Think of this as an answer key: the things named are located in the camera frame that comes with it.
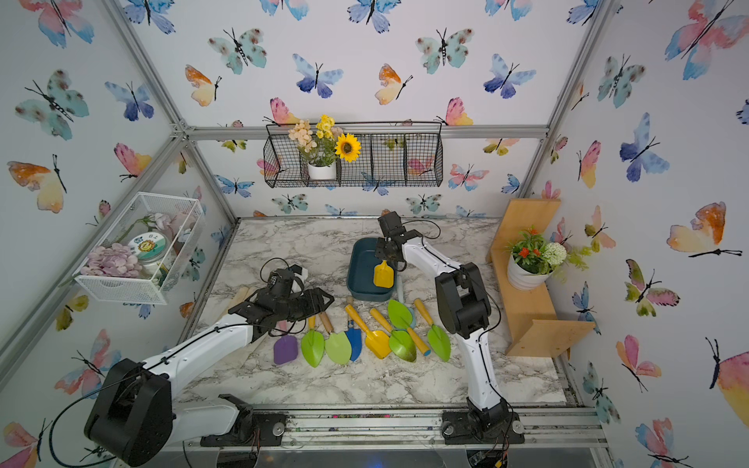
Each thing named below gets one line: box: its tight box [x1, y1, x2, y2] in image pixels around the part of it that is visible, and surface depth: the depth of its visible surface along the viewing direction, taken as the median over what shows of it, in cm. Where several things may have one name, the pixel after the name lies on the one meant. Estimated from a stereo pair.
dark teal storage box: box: [346, 236, 397, 303], surface depth 103 cm
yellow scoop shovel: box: [345, 304, 392, 360], surface depth 90 cm
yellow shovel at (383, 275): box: [373, 260, 395, 289], surface depth 98 cm
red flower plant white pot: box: [504, 226, 593, 291], surface depth 84 cm
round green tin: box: [127, 231, 169, 273], surface depth 67 cm
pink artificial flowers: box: [79, 242, 144, 278], surface depth 61 cm
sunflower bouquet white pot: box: [287, 115, 362, 181], surface depth 86 cm
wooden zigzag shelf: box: [485, 198, 596, 358], surface depth 89 cm
